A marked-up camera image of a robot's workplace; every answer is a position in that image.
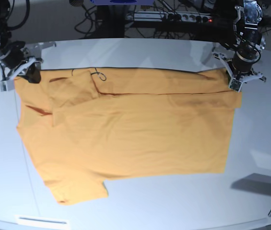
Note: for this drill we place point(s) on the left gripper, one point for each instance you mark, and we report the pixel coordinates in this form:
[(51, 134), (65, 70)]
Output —
[(244, 58)]

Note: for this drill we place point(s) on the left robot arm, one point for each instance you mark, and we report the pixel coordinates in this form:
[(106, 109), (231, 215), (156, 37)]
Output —
[(250, 42)]

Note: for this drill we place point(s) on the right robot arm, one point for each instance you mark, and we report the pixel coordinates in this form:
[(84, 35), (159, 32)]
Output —
[(6, 31)]

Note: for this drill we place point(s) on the white power strip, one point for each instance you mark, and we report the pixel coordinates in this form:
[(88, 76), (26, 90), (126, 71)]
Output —
[(161, 16)]

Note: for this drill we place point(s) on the white label strip on table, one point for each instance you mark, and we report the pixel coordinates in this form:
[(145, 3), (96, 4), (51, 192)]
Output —
[(21, 219)]

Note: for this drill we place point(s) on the orange yellow T-shirt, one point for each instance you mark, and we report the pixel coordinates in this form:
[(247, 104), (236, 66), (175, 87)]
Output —
[(81, 131)]

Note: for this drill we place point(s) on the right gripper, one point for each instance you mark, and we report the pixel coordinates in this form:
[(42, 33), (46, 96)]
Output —
[(12, 56)]

